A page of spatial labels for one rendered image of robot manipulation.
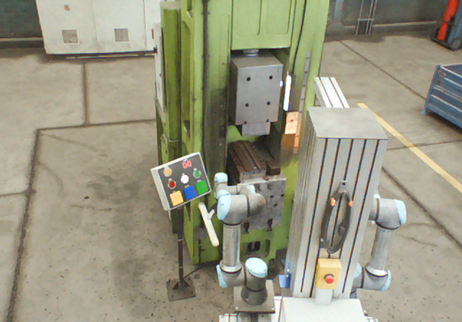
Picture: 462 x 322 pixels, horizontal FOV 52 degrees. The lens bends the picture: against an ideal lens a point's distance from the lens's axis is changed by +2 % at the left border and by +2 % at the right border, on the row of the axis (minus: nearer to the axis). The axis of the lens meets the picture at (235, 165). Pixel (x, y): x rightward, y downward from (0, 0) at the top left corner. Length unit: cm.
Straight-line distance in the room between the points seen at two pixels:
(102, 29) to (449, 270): 621
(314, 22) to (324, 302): 182
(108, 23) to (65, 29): 67
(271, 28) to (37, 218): 280
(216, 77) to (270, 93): 37
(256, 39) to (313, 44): 41
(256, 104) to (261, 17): 54
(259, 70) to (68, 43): 563
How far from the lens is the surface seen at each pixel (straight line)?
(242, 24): 301
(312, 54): 326
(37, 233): 451
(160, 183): 295
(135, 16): 819
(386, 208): 237
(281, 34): 312
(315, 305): 211
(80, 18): 816
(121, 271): 398
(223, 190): 261
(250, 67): 296
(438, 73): 685
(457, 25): 1001
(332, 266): 195
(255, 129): 316
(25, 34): 897
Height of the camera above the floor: 279
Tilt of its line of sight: 32 degrees down
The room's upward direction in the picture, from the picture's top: 3 degrees clockwise
